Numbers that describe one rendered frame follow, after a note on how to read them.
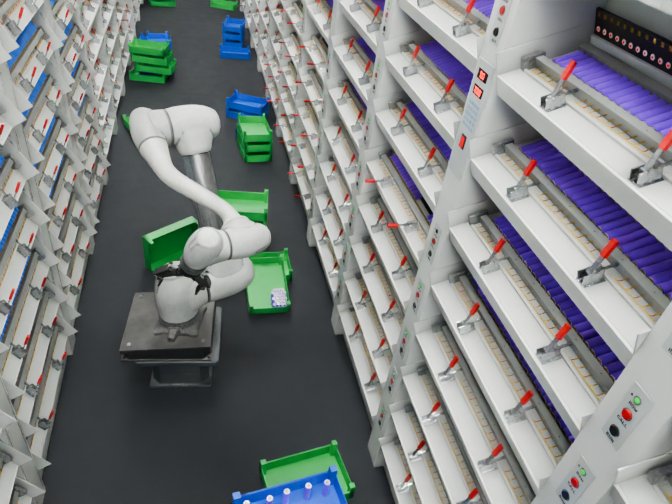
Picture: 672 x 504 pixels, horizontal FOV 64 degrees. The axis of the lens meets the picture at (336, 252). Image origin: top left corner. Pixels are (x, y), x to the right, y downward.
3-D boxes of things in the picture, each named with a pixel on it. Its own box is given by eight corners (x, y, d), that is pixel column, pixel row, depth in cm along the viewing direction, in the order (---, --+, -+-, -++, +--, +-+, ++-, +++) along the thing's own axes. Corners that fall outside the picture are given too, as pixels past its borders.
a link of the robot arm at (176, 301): (153, 304, 218) (144, 261, 205) (196, 291, 226) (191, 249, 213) (165, 329, 207) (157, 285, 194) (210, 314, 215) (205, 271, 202)
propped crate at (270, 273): (289, 312, 270) (290, 304, 263) (248, 314, 265) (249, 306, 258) (282, 262, 286) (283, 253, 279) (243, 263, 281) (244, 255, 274)
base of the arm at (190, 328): (148, 342, 209) (146, 332, 205) (164, 304, 226) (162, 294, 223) (195, 345, 209) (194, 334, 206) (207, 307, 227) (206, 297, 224)
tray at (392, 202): (421, 274, 161) (417, 251, 154) (368, 171, 206) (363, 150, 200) (484, 253, 161) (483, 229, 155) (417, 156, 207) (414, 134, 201)
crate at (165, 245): (145, 266, 283) (154, 274, 279) (141, 236, 270) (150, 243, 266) (193, 245, 302) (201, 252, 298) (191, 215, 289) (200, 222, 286)
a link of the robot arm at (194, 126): (199, 298, 224) (248, 282, 234) (212, 308, 210) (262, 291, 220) (154, 109, 202) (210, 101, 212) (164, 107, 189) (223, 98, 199)
